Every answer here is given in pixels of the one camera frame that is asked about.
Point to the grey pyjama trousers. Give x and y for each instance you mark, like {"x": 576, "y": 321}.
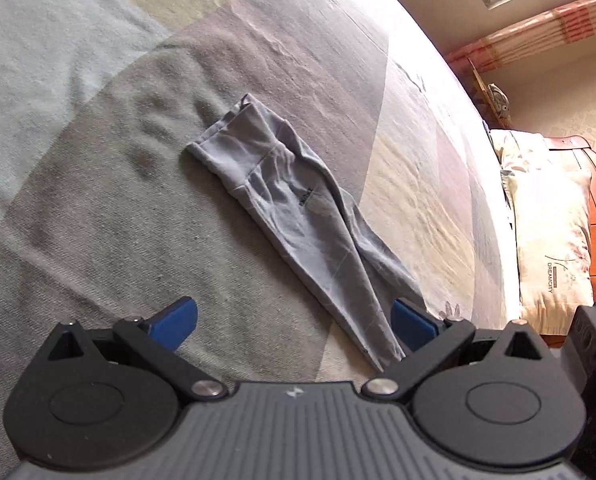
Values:
{"x": 313, "y": 223}

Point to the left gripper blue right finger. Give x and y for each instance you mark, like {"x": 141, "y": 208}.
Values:
{"x": 430, "y": 345}

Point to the grey object on nightstand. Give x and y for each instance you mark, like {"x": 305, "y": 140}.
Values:
{"x": 500, "y": 102}

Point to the beige pillow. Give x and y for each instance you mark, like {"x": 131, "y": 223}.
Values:
{"x": 549, "y": 193}

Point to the wooden nightstand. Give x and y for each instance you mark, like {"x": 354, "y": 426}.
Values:
{"x": 481, "y": 100}

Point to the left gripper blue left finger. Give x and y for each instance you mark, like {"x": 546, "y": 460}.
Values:
{"x": 151, "y": 343}

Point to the pink striped right curtain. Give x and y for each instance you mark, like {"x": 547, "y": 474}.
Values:
{"x": 567, "y": 24}

